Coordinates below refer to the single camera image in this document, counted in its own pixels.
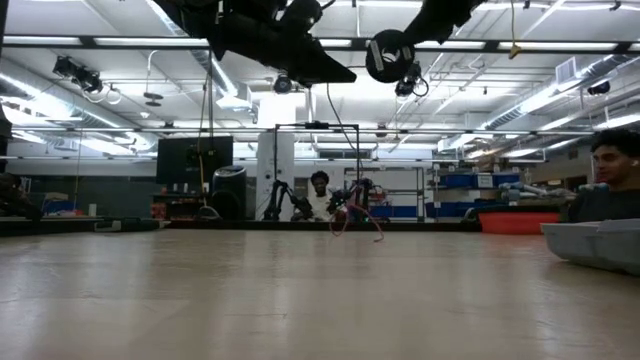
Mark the person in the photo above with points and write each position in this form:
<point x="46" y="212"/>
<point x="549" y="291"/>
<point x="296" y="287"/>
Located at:
<point x="320" y="202"/>
<point x="610" y="205"/>

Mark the black overhead frame bar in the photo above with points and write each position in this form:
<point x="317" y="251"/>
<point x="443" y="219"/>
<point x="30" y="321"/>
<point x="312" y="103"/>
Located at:
<point x="87" y="42"/>

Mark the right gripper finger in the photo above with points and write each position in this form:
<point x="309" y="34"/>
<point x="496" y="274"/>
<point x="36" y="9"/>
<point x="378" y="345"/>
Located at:
<point x="419" y="34"/>

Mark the silver ceiling duct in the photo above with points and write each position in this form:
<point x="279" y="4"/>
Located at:
<point x="600" y="67"/>
<point x="227" y="87"/>

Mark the black monitor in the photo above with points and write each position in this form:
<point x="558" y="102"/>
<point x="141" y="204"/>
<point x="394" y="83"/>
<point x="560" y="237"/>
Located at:
<point x="175" y="160"/>

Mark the black rig camera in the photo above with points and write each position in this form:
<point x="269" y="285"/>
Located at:
<point x="282" y="85"/>
<point x="75" y="72"/>
<point x="406" y="89"/>

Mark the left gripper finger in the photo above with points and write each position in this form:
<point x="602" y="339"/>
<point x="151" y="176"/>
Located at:
<point x="325" y="67"/>

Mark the white pillar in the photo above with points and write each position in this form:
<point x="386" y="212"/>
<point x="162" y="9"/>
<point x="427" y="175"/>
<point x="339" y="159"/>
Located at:
<point x="265" y="150"/>

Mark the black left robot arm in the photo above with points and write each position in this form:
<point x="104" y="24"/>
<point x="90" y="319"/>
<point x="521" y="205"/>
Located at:
<point x="4" y="140"/>

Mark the yellow hanging tag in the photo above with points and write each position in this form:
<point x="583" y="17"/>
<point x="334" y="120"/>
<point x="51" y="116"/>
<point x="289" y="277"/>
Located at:
<point x="514" y="50"/>

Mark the red plastic bin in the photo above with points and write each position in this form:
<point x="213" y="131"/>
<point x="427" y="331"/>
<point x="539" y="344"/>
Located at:
<point x="515" y="223"/>

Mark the grey tool kit case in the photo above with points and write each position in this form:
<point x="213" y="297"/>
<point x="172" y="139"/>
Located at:
<point x="600" y="245"/>

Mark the black ceiling fixture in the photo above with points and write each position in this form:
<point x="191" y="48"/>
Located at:
<point x="598" y="88"/>

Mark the black room station frame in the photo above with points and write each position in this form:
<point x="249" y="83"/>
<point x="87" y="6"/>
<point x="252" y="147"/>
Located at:
<point x="316" y="125"/>

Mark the wooden room table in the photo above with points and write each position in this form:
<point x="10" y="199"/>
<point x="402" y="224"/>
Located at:
<point x="545" y="201"/>

